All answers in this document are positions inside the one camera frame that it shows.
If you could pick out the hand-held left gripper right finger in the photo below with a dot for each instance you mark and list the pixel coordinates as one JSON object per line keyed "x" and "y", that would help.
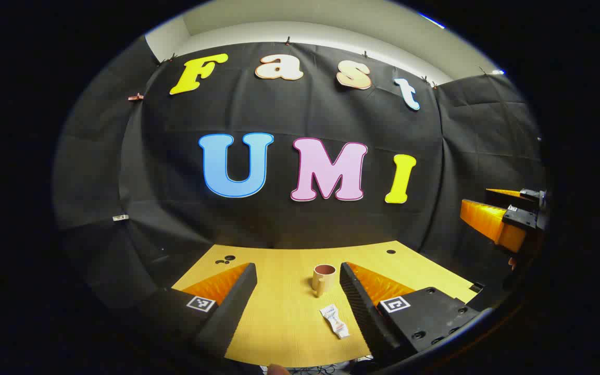
{"x": 360, "y": 307}

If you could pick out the copper clip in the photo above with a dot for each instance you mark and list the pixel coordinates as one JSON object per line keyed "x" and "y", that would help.
{"x": 135, "y": 97}

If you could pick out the black desk clamp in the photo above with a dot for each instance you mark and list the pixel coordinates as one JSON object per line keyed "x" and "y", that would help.
{"x": 477, "y": 287}

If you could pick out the silver clip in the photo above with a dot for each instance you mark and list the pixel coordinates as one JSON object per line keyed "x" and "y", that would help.
{"x": 120, "y": 217}

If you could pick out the black backdrop cloth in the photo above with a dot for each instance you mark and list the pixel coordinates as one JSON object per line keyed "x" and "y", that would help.
{"x": 279, "y": 224}

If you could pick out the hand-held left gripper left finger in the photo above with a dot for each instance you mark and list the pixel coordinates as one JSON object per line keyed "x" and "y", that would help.
{"x": 232, "y": 307}

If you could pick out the beige cup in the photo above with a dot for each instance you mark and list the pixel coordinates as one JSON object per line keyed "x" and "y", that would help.
{"x": 326, "y": 278}

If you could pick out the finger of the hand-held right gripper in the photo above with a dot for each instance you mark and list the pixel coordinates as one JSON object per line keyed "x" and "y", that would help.
{"x": 492, "y": 221}
{"x": 505, "y": 198}

